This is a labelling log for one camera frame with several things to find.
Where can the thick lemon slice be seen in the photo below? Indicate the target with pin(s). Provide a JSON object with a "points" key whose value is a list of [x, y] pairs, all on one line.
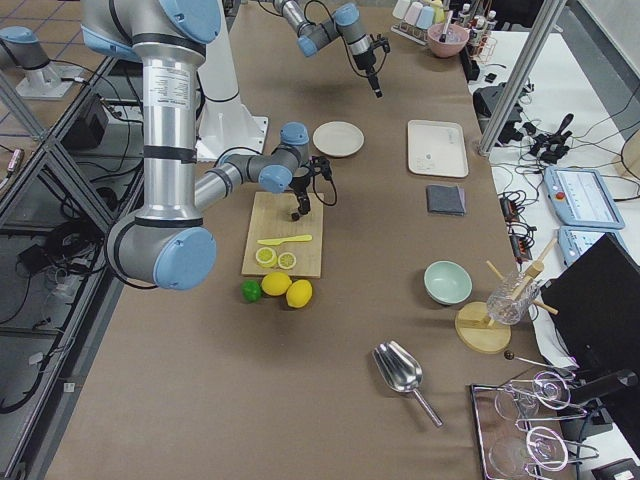
{"points": [[266, 257]]}

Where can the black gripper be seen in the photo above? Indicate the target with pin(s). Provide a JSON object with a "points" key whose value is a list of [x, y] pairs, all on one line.
{"points": [[365, 62], [300, 185]]}

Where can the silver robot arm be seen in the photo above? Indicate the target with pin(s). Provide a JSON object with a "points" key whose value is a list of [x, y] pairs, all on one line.
{"points": [[344, 24], [164, 242]]}

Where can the pastel cup rack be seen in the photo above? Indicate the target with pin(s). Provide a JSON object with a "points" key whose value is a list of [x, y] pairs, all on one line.
{"points": [[414, 18]]}

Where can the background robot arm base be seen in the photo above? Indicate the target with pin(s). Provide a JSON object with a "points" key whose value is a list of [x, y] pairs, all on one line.
{"points": [[21, 49]]}

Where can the thin lemon slice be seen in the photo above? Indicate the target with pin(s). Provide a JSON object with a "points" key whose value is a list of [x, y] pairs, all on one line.
{"points": [[287, 260]]}

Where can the black monitor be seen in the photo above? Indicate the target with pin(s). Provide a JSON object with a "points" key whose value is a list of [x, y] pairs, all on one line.
{"points": [[597, 299]]}

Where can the pink bowl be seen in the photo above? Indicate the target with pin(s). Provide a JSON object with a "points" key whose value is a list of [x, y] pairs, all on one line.
{"points": [[456, 39]]}

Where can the mint green bowl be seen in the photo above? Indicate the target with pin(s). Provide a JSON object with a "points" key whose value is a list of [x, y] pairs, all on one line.
{"points": [[447, 283]]}

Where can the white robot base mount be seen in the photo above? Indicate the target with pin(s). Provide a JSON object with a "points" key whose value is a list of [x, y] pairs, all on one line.
{"points": [[225, 125]]}

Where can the grey folded cloth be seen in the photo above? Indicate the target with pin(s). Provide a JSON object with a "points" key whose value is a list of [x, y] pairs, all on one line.
{"points": [[446, 200]]}

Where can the clear glass cup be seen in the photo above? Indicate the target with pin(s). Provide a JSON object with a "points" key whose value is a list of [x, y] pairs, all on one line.
{"points": [[511, 300]]}

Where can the wooden cup rack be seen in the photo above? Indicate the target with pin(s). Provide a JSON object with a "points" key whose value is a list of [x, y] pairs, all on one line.
{"points": [[486, 326]]}

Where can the oval yellow lemon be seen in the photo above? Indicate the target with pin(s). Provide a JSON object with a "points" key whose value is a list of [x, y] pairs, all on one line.
{"points": [[299, 294]]}

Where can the blue teach pendant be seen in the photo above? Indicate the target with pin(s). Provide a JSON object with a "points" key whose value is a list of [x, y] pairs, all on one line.
{"points": [[580, 198], [575, 241]]}

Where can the cream rabbit tray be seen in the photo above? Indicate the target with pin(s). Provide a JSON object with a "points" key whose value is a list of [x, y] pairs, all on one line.
{"points": [[436, 148]]}

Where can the steel scoop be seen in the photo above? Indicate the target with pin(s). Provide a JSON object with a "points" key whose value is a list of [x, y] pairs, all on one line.
{"points": [[403, 374]]}

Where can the yellow plastic knife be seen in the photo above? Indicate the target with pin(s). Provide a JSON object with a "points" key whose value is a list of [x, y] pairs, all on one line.
{"points": [[282, 240]]}

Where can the round yellow lemon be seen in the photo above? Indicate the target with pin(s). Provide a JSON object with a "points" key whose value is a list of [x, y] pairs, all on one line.
{"points": [[276, 283]]}

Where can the green lime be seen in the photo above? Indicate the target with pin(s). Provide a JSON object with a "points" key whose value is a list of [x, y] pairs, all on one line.
{"points": [[251, 291]]}

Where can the aluminium frame post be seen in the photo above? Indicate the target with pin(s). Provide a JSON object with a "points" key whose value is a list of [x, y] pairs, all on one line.
{"points": [[542, 27]]}

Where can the beige round plate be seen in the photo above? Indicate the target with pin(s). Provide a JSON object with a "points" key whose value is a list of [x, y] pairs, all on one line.
{"points": [[338, 139]]}

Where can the wire glass rack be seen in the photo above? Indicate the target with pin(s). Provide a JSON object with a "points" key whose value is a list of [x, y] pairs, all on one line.
{"points": [[517, 426]]}

